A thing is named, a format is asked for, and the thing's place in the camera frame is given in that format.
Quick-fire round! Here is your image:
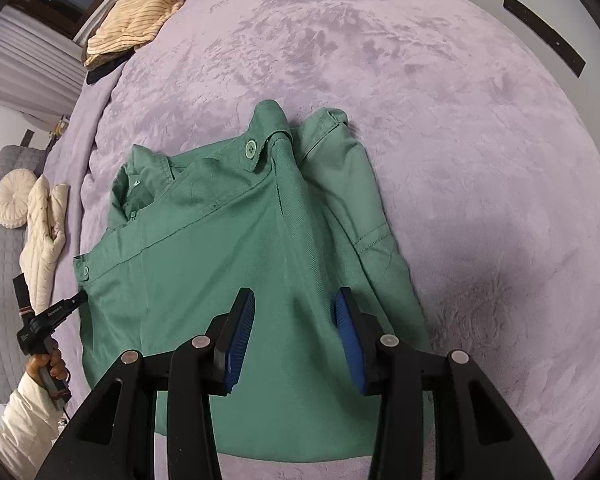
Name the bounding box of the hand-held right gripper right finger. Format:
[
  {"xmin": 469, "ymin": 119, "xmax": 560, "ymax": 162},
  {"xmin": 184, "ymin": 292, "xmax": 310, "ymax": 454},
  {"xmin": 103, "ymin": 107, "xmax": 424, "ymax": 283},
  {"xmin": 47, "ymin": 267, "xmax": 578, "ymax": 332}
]
[{"xmin": 332, "ymin": 287, "xmax": 556, "ymax": 480}]

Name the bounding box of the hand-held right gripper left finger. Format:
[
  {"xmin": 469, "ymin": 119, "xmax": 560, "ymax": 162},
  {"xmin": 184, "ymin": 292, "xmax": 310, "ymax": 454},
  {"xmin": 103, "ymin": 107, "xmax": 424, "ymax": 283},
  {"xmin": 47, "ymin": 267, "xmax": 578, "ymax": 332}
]
[{"xmin": 35, "ymin": 287, "xmax": 257, "ymax": 480}]

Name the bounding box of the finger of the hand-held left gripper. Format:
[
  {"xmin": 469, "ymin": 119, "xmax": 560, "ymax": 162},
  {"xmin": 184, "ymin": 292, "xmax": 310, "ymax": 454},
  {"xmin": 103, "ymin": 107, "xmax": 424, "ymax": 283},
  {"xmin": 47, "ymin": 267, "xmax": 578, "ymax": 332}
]
[{"xmin": 54, "ymin": 291, "xmax": 89, "ymax": 319}]

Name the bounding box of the green work jacket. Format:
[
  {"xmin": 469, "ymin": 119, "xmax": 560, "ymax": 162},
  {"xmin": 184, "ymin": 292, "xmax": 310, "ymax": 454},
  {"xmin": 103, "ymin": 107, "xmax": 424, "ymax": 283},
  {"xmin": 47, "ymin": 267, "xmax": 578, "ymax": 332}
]
[{"xmin": 72, "ymin": 100, "xmax": 433, "ymax": 461}]

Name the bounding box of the person's left forearm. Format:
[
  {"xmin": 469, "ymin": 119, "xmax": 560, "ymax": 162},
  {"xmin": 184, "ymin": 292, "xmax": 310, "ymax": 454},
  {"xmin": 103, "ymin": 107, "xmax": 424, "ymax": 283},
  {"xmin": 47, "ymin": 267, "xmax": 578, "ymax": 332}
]
[{"xmin": 0, "ymin": 375, "xmax": 68, "ymax": 466}]

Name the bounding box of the person's left hand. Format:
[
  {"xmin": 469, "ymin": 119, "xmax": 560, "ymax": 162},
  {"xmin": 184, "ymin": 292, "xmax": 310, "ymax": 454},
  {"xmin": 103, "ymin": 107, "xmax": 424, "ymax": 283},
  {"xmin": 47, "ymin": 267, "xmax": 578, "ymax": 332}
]
[{"xmin": 24, "ymin": 344, "xmax": 71, "ymax": 392}]

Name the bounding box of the grey quilted sofa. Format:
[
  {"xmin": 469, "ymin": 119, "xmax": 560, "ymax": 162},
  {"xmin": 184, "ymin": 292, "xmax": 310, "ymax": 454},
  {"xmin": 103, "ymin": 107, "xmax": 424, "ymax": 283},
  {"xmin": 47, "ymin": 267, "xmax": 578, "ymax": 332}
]
[{"xmin": 0, "ymin": 145, "xmax": 56, "ymax": 406}]

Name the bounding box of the cream quilted puffer vest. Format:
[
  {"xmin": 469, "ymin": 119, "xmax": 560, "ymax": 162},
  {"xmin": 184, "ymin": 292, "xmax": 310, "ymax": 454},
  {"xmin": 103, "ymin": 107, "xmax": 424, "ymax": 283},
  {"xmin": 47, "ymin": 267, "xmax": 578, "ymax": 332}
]
[{"xmin": 19, "ymin": 175, "xmax": 71, "ymax": 316}]

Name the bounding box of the round cream pleated cushion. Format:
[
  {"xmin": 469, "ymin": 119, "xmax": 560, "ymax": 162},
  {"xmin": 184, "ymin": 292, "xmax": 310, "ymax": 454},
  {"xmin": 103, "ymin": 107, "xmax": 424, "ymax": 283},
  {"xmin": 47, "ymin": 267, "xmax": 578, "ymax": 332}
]
[{"xmin": 0, "ymin": 169, "xmax": 37, "ymax": 230}]

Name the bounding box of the purple plush blanket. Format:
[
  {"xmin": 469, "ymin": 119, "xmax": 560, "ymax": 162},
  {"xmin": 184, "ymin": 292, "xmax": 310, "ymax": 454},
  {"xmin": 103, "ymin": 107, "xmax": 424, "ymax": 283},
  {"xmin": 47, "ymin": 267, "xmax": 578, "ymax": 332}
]
[{"xmin": 42, "ymin": 0, "xmax": 600, "ymax": 480}]

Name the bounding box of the dark cloth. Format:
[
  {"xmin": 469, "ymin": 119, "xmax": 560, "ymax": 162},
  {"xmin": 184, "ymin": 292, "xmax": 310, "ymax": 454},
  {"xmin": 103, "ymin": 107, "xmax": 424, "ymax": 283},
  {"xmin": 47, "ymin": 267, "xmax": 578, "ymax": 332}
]
[{"xmin": 86, "ymin": 55, "xmax": 131, "ymax": 86}]

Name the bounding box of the pale pleated curtain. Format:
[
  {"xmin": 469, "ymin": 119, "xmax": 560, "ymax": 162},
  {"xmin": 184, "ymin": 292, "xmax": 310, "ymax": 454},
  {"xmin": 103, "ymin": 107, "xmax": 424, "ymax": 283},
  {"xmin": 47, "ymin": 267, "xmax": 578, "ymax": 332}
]
[{"xmin": 0, "ymin": 7, "xmax": 88, "ymax": 126}]

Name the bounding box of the beige striped sweater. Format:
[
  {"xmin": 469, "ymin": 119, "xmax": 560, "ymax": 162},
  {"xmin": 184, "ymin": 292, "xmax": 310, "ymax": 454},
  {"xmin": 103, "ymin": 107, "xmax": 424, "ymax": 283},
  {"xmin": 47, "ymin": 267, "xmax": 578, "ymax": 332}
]
[{"xmin": 84, "ymin": 0, "xmax": 198, "ymax": 68}]

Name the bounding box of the black strap with red end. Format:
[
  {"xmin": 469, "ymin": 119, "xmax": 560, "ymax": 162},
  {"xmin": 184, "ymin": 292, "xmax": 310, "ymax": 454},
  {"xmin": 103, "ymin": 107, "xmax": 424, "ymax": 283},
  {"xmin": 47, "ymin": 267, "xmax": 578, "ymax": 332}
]
[{"xmin": 12, "ymin": 274, "xmax": 33, "ymax": 317}]

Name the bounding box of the black wall strip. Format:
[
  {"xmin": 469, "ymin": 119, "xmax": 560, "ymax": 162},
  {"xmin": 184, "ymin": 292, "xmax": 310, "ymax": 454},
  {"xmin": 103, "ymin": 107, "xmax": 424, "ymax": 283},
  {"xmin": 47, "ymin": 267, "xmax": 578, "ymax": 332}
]
[{"xmin": 502, "ymin": 0, "xmax": 587, "ymax": 77}]

